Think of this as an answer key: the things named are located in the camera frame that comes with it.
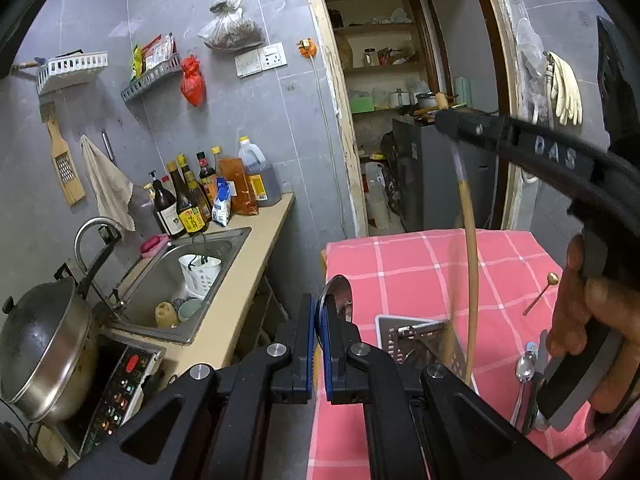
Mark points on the pink checkered tablecloth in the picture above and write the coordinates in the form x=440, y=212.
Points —
x=400, y=270

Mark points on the dark shelf bottles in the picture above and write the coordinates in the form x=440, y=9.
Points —
x=336, y=17

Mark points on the steel pot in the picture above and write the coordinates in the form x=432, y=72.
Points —
x=427, y=99

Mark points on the green box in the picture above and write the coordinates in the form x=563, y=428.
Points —
x=362, y=105

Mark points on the small wall hook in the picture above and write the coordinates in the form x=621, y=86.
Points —
x=584, y=19

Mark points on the white wall basket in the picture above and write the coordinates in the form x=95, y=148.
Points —
x=75, y=65

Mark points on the clear plastic wall bag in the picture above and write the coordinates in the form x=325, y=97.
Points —
x=530, y=50

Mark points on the clear bag of dried food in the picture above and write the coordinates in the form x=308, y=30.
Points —
x=231, y=32

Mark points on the hanging steel utensil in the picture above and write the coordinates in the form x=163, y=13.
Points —
x=107, y=145

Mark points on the white sink basket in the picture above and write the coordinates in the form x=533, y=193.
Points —
x=200, y=272

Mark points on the orange plug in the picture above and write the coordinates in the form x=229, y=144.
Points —
x=306, y=47

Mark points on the white wall switch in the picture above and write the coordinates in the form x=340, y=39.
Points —
x=247, y=64

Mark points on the pale green cylinder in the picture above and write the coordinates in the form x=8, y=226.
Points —
x=462, y=90

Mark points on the red plastic bag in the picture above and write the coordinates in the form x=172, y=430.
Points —
x=192, y=82

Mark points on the beige kitchen counter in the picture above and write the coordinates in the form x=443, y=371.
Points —
x=250, y=270

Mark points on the green yellow seasoning packet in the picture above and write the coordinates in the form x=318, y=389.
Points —
x=136, y=62

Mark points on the white plastic jug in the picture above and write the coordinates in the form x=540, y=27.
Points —
x=377, y=195

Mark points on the yellow loofah sponge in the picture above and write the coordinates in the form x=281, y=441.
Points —
x=165, y=315

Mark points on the steel faucet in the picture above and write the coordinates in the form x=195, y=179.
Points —
x=100, y=220

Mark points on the black induction cooker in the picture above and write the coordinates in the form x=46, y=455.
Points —
x=120, y=385

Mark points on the dark sauce bottle gold cap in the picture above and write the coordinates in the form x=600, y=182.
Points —
x=196, y=185

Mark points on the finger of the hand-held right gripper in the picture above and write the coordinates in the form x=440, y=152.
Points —
x=525, y=142

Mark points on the pale green bowl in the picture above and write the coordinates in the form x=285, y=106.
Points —
x=187, y=310

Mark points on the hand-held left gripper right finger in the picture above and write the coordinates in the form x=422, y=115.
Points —
x=345, y=360

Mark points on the person's right hand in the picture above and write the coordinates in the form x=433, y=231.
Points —
x=570, y=310

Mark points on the grey cabinet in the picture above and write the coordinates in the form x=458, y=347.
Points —
x=440, y=180

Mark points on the brown pump bottle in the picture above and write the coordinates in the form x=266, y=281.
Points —
x=166, y=212

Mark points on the white perforated utensil holder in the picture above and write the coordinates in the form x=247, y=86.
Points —
x=390, y=335

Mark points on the white wall socket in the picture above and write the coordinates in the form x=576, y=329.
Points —
x=274, y=56

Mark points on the steel wok with lid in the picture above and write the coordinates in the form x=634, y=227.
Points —
x=40, y=345

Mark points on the red seasoning packets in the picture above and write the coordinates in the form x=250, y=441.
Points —
x=157, y=50

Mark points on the grey wall shelf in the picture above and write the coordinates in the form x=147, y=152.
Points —
x=150, y=81

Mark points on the dark sauce bottle red cap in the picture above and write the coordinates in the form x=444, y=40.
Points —
x=206, y=172

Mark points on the blue white packet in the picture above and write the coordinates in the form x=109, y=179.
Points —
x=222, y=205

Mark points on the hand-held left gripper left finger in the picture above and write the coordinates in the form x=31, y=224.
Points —
x=300, y=360

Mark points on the steel sink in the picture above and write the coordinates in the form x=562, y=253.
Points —
x=150, y=285

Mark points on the wooden storage shelves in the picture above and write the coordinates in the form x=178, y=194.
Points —
x=375, y=28

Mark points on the small brass spoon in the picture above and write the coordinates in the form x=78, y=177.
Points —
x=551, y=278

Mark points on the wooden grater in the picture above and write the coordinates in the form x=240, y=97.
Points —
x=62, y=160

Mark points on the worn beige door frame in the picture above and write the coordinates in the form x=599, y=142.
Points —
x=345, y=135

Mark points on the small glass jar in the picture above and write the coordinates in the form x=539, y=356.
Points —
x=370, y=56

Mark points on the pink scrub brush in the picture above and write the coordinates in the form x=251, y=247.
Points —
x=152, y=245

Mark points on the beige dish towel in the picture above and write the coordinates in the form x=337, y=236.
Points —
x=107, y=185

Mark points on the yellow label sauce bottle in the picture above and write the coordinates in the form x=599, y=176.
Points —
x=192, y=220

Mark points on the cream rubber gloves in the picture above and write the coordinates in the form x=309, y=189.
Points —
x=567, y=90

